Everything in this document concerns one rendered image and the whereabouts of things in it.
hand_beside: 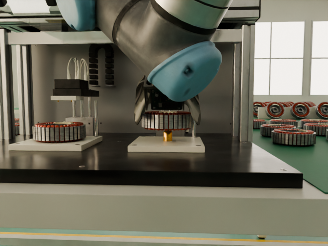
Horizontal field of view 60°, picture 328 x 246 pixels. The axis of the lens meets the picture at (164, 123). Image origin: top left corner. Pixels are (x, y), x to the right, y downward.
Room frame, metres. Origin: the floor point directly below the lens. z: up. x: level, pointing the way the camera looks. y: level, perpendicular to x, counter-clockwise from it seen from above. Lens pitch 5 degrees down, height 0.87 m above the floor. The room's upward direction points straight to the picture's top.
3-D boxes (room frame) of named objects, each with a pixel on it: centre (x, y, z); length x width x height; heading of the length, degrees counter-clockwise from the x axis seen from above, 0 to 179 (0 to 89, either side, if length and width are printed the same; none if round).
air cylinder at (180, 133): (0.76, -0.02, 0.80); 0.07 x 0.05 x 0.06; 86
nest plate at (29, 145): (0.63, 0.23, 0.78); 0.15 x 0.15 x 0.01; 86
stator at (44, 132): (0.63, 0.23, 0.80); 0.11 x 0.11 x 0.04
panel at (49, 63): (0.88, 0.10, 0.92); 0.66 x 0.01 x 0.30; 86
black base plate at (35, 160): (0.64, 0.11, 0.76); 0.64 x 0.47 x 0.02; 86
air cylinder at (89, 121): (0.78, 0.22, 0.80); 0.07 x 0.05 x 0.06; 86
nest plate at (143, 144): (0.62, -0.01, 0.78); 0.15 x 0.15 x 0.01; 86
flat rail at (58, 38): (0.73, 0.11, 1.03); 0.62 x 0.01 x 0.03; 86
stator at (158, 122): (0.62, -0.01, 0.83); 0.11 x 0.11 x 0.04
